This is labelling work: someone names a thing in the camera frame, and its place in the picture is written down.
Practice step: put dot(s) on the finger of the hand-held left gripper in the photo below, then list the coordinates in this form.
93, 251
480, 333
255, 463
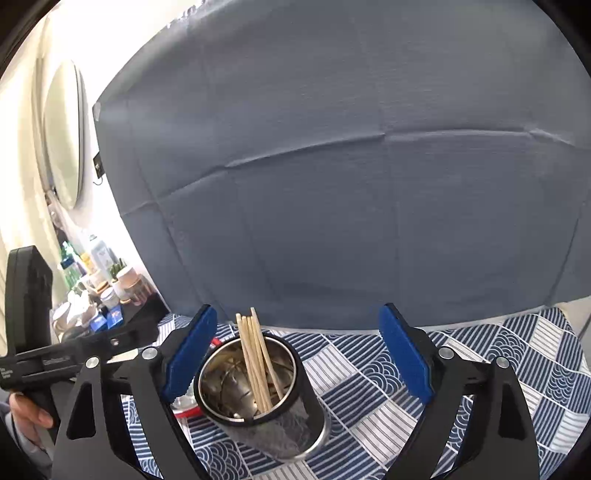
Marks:
134, 337

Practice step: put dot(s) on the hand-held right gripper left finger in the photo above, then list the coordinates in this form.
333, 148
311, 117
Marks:
189, 364

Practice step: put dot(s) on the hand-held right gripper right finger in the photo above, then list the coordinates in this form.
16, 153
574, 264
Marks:
406, 355

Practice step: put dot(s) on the group of wooden chopsticks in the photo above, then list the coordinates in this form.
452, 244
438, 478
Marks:
251, 350

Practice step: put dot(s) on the black cylindrical utensil holder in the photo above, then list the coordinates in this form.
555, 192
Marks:
286, 429

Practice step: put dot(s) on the person's left forearm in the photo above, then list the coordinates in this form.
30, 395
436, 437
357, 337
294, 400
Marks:
23, 454

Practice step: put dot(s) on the person's left hand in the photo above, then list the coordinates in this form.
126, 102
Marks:
32, 413

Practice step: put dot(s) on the black side shelf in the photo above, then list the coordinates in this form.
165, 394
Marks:
143, 311

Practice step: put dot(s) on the blue box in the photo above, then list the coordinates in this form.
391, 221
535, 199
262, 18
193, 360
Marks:
115, 317
98, 324

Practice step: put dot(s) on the small plant in white pot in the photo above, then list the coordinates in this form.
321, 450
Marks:
117, 272

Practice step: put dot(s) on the blue white patterned tablecloth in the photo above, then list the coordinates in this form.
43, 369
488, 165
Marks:
369, 415

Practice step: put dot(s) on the pale pump bottle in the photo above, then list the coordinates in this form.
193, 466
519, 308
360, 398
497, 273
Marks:
100, 254

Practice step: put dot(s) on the grey fabric backdrop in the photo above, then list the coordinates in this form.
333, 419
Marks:
346, 184

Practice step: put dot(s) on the black wall socket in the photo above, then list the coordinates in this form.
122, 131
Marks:
97, 164

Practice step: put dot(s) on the oval wall mirror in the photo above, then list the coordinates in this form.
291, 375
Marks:
64, 138

